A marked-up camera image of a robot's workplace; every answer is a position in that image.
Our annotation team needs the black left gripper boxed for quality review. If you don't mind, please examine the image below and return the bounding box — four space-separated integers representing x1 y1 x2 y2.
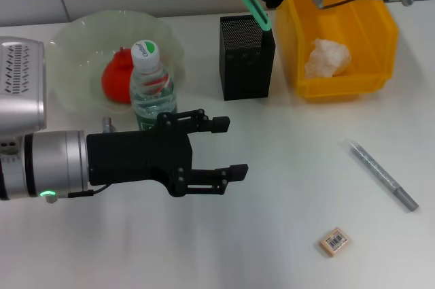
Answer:
86 108 249 199

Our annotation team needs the clear plastic water bottle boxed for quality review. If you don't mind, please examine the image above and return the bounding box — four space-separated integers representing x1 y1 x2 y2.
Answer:
128 39 179 131

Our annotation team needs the white paper ball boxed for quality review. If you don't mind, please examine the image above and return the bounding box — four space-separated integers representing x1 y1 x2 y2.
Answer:
304 37 353 80

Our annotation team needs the red-orange fruit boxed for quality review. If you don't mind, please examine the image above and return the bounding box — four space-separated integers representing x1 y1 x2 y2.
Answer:
101 47 137 104

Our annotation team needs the beige eraser with barcode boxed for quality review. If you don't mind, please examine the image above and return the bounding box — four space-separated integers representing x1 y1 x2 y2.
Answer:
318 226 353 258

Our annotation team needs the grey marker pen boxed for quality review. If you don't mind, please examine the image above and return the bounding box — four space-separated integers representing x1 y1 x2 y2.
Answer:
341 139 420 213

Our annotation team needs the black mesh pen holder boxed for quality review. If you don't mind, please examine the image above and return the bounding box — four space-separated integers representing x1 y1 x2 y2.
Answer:
219 13 277 101

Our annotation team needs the translucent wavy fruit plate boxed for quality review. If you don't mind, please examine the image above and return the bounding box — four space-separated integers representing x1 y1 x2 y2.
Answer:
43 10 186 116

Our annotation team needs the yellow plastic storage bin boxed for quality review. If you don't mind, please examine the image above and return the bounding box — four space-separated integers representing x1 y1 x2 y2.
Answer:
275 0 400 104

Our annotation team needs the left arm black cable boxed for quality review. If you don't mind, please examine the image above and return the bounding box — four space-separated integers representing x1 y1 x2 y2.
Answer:
67 184 112 199

